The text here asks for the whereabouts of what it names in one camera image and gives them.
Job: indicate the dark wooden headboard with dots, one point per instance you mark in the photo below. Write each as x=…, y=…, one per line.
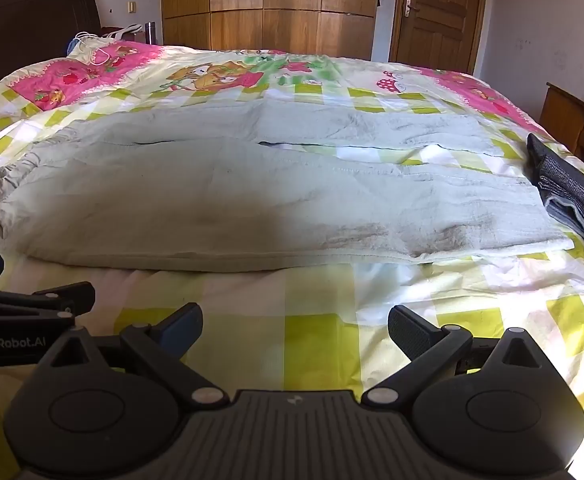
x=27, y=30

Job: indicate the wooden door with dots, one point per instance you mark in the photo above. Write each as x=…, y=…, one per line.
x=439, y=15

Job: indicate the dark grey folded garment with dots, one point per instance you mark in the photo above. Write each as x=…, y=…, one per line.
x=572, y=195

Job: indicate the metal thermos bottle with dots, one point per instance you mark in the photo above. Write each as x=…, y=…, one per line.
x=150, y=33

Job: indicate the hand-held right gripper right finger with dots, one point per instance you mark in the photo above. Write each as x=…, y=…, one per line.
x=408, y=331

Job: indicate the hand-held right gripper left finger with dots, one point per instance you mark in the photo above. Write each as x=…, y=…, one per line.
x=182, y=331

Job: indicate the wooden bedside cabinet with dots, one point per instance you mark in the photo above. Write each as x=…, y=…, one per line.
x=567, y=120

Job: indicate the light grey pants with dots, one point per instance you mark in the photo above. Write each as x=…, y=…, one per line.
x=232, y=195

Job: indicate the wooden wardrobe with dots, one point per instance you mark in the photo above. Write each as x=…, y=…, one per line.
x=267, y=5

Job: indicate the wall light switch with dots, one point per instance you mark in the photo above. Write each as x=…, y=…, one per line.
x=132, y=8

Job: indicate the printed checkered blanket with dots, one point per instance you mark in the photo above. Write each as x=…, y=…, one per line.
x=282, y=310

